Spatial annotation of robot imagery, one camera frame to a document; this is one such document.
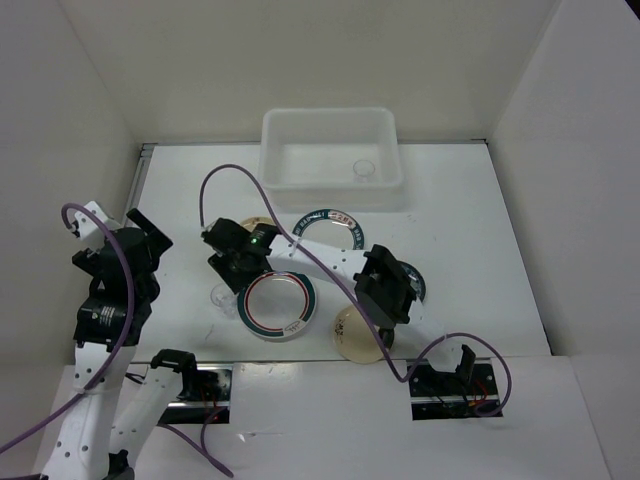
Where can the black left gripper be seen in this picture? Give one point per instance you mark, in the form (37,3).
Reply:
(159,242)

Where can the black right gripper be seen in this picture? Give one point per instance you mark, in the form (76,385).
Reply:
(219,263)

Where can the clear glass cup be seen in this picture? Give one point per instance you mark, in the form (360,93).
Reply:
(224,300)
(364,171)

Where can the teal red ring plate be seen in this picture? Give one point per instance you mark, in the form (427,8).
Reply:
(277,306)

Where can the teal rim lettered plate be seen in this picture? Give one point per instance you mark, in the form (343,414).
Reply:
(331,227)

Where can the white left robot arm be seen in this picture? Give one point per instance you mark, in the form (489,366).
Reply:
(96,440)

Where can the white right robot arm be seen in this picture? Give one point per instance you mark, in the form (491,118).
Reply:
(373,280)

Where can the white plastic bin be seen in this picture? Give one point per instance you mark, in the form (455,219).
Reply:
(307,156)

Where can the clear glass cup in bin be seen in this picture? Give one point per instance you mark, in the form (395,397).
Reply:
(364,171)

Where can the beige flower pattern plate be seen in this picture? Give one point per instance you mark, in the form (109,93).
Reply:
(250,224)

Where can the beige plate with calligraphy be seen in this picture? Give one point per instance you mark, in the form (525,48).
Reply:
(353,339)

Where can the blue patterned small plate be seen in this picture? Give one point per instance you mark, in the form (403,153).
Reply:
(416,280)

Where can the aluminium table edge rail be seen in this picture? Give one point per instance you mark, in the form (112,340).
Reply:
(141,172)

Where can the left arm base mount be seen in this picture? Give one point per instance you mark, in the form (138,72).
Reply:
(206,392)

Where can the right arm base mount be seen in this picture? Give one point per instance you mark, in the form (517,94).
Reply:
(439,396)

